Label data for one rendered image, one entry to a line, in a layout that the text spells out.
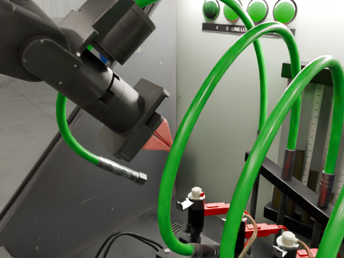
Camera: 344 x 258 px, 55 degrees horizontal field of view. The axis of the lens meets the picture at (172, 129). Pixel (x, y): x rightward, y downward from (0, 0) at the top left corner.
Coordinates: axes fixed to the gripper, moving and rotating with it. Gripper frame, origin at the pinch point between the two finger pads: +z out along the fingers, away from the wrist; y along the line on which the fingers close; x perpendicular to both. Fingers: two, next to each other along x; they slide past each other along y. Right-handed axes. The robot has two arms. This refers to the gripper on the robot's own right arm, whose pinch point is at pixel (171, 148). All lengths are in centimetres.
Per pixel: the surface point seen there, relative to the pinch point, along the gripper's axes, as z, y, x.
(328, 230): -3.1, 2.1, -25.2
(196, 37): 11.3, 25.8, 31.8
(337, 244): -2.6, 1.6, -26.1
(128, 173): 3.5, -7.8, 9.0
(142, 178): 6.2, -7.2, 8.6
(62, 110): -11.8, -5.4, 10.7
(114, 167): 0.7, -8.2, 9.4
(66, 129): -9.6, -7.4, 10.7
